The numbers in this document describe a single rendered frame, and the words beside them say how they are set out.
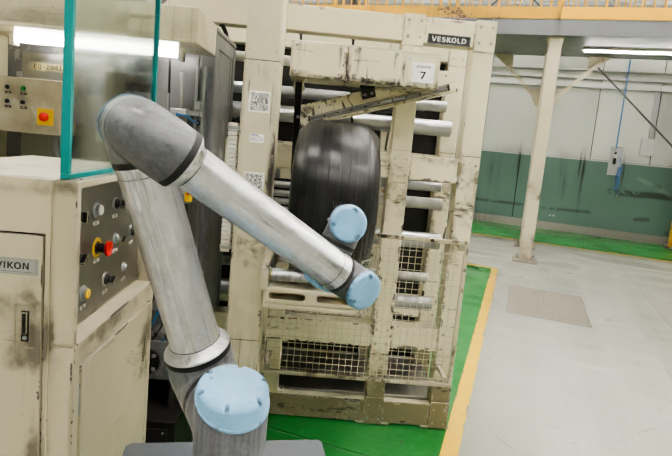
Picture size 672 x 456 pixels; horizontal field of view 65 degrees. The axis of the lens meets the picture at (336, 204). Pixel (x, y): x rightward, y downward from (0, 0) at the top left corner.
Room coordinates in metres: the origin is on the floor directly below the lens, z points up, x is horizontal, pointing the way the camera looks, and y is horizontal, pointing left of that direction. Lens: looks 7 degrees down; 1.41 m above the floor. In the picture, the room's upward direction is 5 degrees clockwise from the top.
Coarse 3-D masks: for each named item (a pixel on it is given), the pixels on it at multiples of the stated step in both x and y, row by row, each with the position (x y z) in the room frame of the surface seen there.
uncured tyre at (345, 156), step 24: (312, 144) 1.79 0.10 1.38; (336, 144) 1.80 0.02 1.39; (360, 144) 1.81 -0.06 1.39; (312, 168) 1.74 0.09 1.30; (336, 168) 1.74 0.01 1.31; (360, 168) 1.75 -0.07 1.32; (312, 192) 1.71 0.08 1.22; (336, 192) 1.72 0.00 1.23; (360, 192) 1.72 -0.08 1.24; (312, 216) 1.71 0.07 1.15; (360, 240) 1.74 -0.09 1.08
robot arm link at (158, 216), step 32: (128, 96) 1.00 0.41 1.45; (128, 192) 1.02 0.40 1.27; (160, 192) 1.02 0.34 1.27; (160, 224) 1.03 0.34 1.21; (160, 256) 1.04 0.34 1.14; (192, 256) 1.08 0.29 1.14; (160, 288) 1.06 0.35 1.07; (192, 288) 1.08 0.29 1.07; (192, 320) 1.08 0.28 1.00; (192, 352) 1.10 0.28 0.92; (224, 352) 1.13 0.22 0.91
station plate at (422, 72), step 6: (414, 66) 2.18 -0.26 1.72; (420, 66) 2.19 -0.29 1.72; (426, 66) 2.19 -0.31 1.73; (432, 66) 2.19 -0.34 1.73; (414, 72) 2.19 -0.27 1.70; (420, 72) 2.19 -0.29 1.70; (426, 72) 2.19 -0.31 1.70; (432, 72) 2.19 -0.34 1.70; (414, 78) 2.19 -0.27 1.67; (420, 78) 2.19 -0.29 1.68; (426, 78) 2.19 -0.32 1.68; (432, 78) 2.19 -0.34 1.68
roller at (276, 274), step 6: (276, 270) 1.84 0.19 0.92; (282, 270) 1.85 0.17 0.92; (288, 270) 1.85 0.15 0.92; (294, 270) 1.85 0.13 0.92; (300, 270) 1.86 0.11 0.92; (270, 276) 1.84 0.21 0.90; (276, 276) 1.83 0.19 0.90; (282, 276) 1.84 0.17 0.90; (288, 276) 1.84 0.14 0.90; (294, 276) 1.84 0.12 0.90; (300, 276) 1.84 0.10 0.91; (300, 282) 1.85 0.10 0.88; (306, 282) 1.84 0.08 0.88
